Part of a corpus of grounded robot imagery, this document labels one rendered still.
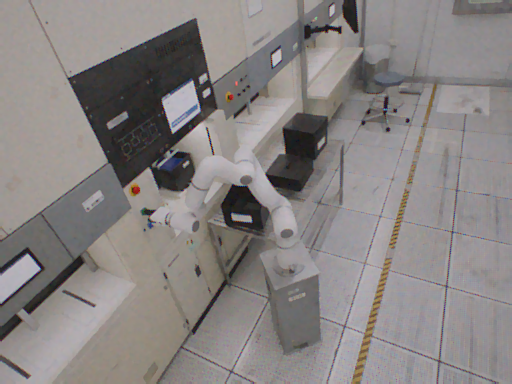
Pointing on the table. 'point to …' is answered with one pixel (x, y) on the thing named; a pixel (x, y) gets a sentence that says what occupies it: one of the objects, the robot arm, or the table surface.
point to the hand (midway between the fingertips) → (148, 212)
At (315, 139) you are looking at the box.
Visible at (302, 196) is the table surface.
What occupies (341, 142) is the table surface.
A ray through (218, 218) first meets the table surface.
